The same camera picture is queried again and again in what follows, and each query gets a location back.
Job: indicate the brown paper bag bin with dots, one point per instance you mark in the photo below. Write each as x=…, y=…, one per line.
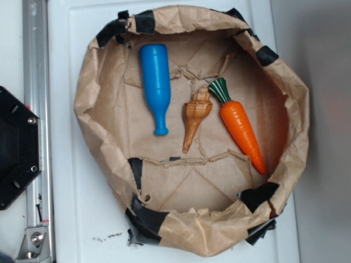
x=211, y=198

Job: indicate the aluminium extrusion rail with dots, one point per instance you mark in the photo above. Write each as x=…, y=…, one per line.
x=39, y=194

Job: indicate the white plastic tray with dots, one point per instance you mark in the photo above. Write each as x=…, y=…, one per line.
x=89, y=223

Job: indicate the brown toy conch shell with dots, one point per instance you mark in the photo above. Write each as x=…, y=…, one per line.
x=194, y=112

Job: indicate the metal corner bracket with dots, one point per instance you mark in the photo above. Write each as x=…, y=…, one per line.
x=35, y=245

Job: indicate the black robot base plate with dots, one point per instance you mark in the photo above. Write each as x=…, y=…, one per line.
x=19, y=148

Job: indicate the blue plastic bottle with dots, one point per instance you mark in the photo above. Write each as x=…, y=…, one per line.
x=157, y=84

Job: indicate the orange toy carrot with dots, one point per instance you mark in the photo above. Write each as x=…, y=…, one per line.
x=238, y=124

